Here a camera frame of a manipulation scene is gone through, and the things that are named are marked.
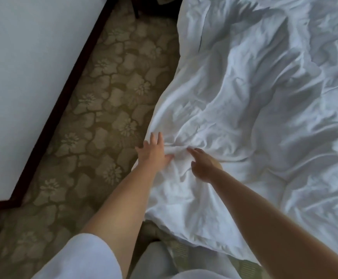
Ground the person's white shirt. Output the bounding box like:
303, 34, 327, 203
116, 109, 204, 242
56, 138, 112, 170
32, 233, 123, 279

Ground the person's left forearm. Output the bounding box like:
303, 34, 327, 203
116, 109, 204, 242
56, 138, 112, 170
81, 168, 158, 274

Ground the white duvet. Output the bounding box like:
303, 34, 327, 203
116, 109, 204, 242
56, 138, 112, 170
131, 0, 338, 268

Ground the person's right forearm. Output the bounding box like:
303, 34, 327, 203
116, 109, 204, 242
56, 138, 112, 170
211, 170, 338, 279

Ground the person's right hand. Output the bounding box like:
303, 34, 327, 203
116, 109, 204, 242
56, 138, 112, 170
187, 147, 223, 184

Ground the person's left hand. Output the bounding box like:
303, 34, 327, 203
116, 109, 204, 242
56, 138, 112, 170
134, 132, 175, 178

